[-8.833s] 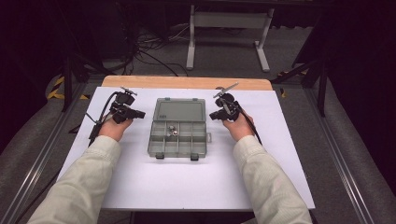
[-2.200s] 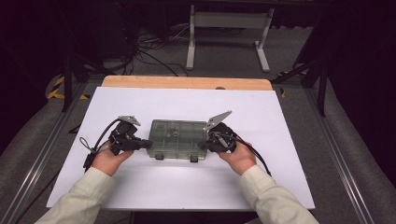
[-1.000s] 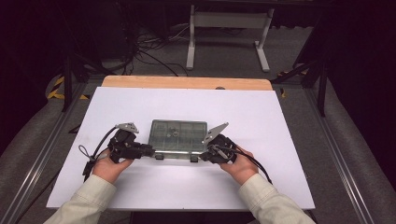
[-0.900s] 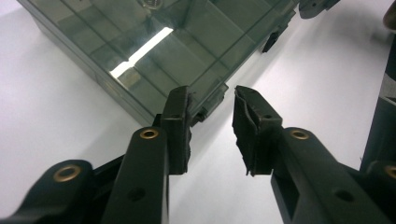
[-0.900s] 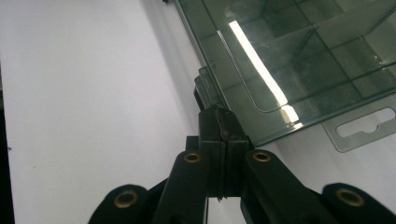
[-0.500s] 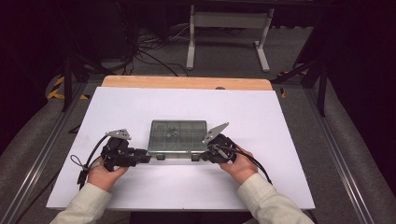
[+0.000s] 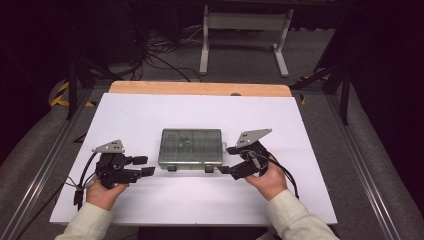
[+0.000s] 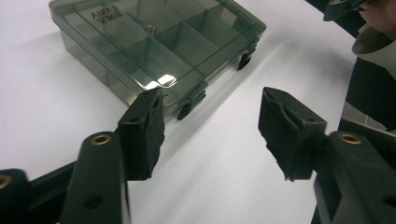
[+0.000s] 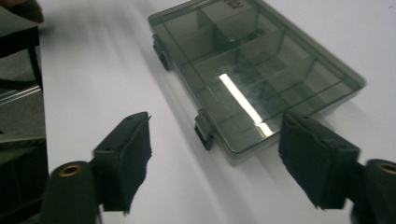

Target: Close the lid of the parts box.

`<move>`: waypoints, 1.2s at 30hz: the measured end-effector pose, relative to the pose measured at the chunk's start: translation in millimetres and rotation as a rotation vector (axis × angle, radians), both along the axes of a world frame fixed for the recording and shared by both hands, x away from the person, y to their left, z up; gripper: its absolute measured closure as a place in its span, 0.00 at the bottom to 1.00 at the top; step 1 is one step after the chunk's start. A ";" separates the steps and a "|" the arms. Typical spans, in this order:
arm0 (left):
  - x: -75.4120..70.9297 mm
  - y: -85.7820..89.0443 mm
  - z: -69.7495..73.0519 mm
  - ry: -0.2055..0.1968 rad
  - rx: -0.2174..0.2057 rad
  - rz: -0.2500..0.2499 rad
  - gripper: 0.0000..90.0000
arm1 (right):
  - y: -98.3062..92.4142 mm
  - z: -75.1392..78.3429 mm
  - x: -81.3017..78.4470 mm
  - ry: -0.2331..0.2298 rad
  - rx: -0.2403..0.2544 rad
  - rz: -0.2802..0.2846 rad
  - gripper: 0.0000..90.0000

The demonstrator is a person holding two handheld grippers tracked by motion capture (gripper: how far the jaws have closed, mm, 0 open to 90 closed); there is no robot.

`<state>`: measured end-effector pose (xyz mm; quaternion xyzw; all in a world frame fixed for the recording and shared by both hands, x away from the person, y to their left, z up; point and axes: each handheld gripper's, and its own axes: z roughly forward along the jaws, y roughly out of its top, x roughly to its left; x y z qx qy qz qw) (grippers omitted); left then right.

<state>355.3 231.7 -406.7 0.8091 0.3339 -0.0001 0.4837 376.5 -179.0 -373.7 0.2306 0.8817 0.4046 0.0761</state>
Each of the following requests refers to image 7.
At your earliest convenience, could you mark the black tripod stand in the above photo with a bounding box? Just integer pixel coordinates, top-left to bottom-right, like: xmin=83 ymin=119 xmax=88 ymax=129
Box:
xmin=64 ymin=56 xmax=124 ymax=121
xmin=289 ymin=19 xmax=354 ymax=126

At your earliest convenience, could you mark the white board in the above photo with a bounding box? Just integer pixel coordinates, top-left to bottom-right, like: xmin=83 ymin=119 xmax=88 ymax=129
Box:
xmin=49 ymin=92 xmax=338 ymax=228

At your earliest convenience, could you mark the left hand-held gripper cable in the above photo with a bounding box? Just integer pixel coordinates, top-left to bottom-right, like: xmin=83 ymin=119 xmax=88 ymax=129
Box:
xmin=64 ymin=152 xmax=101 ymax=212

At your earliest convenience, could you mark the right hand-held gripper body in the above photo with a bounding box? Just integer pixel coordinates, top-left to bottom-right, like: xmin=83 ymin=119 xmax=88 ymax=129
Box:
xmin=229 ymin=128 xmax=273 ymax=181

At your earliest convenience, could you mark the white metal stand frame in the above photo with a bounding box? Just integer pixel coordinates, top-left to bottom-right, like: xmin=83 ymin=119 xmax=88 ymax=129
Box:
xmin=198 ymin=4 xmax=295 ymax=78

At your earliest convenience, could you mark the person's right hand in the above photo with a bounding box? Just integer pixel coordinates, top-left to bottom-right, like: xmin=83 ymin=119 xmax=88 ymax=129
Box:
xmin=244 ymin=161 xmax=288 ymax=202

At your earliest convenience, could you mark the person's left hand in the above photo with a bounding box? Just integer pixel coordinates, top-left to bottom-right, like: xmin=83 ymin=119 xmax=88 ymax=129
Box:
xmin=85 ymin=176 xmax=129 ymax=212

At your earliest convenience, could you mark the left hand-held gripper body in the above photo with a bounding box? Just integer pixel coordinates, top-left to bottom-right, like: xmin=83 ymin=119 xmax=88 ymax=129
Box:
xmin=91 ymin=139 xmax=145 ymax=190

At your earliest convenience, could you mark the grey plastic compartment box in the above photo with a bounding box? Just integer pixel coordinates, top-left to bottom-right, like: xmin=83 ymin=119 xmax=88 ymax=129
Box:
xmin=157 ymin=128 xmax=228 ymax=173

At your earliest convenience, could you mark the bundle of black floor cables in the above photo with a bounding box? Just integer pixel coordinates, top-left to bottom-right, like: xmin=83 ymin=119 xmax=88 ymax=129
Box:
xmin=133 ymin=26 xmax=204 ymax=83

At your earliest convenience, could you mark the hand-held gripper cable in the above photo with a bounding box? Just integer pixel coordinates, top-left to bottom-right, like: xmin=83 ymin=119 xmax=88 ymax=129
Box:
xmin=248 ymin=149 xmax=300 ymax=200
xmin=64 ymin=152 xmax=101 ymax=212

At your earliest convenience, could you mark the aluminium rail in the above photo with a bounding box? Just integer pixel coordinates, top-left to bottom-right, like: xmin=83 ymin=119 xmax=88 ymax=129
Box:
xmin=324 ymin=94 xmax=411 ymax=240
xmin=0 ymin=88 xmax=98 ymax=240

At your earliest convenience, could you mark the right hand-held gripper cable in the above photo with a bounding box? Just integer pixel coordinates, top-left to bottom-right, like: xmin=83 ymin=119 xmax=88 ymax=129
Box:
xmin=248 ymin=149 xmax=300 ymax=200

